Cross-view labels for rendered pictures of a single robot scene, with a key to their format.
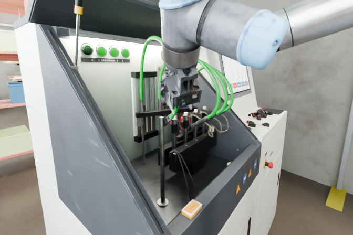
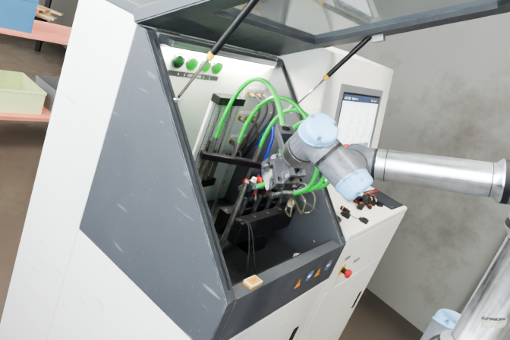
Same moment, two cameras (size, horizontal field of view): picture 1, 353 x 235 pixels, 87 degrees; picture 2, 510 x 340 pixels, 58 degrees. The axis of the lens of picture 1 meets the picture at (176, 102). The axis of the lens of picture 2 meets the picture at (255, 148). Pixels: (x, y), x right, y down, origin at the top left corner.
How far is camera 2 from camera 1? 73 cm
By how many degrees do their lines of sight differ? 10
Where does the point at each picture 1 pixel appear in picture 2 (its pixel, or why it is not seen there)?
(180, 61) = (296, 164)
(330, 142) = (461, 275)
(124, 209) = (197, 262)
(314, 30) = (398, 180)
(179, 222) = (240, 288)
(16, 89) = not seen: outside the picture
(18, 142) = not seen: outside the picture
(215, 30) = (328, 168)
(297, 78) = (457, 155)
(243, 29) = (343, 177)
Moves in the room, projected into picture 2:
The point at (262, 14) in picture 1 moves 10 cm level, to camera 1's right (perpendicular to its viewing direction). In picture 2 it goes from (357, 173) to (401, 188)
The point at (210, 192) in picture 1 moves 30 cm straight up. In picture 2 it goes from (272, 275) to (313, 182)
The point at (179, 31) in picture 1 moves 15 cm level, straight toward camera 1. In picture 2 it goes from (305, 153) to (314, 180)
